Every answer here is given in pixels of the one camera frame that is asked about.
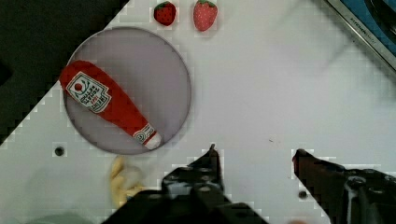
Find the pink plush strawberry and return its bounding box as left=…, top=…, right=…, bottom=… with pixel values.
left=192, top=0, right=218, bottom=32

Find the grey round plate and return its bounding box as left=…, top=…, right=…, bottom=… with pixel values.
left=64, top=27, right=192, bottom=155

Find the dark red plush strawberry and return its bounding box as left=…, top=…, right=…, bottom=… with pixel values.
left=153, top=1, right=177, bottom=26

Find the yellow plush banana toy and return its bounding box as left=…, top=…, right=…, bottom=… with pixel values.
left=109, top=156, right=145, bottom=208

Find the pale green bowl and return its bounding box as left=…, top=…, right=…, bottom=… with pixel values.
left=26, top=213, right=93, bottom=224

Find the black oven door handle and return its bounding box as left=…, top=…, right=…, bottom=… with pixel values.
left=364, top=0, right=396, bottom=43

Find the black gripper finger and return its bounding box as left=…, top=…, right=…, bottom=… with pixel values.
left=292, top=149, right=396, bottom=224

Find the red plush ketchup bottle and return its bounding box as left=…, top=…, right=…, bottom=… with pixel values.
left=59, top=61, right=162, bottom=150

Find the blue oven door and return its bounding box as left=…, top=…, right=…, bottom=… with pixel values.
left=321, top=0, right=396, bottom=72

